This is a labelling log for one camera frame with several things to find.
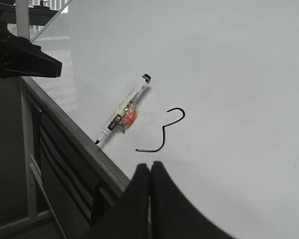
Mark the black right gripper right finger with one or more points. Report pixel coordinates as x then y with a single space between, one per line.
172 214

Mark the white black whiteboard marker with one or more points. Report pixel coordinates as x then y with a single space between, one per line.
125 113

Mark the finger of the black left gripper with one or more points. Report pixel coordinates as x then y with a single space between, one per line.
19 57

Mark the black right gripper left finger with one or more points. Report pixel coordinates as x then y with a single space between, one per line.
128 218

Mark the grey metal stand frame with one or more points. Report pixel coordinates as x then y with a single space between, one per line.
48 166

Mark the white whiteboard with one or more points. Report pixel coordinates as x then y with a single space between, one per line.
222 108

